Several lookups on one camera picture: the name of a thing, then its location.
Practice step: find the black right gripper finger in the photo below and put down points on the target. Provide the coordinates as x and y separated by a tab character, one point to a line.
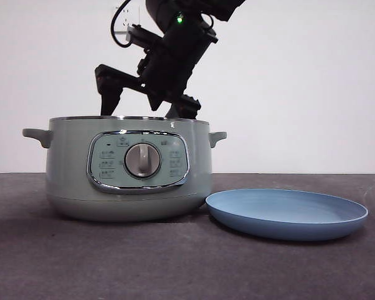
184	107
109	84

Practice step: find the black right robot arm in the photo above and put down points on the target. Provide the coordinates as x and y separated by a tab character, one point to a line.
162	9

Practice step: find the pale green electric steamer pot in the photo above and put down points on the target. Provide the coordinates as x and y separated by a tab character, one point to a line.
68	175

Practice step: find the blue round plate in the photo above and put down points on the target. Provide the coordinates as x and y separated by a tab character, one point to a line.
284	209

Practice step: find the white wall socket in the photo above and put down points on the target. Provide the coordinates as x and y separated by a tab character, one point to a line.
132	14

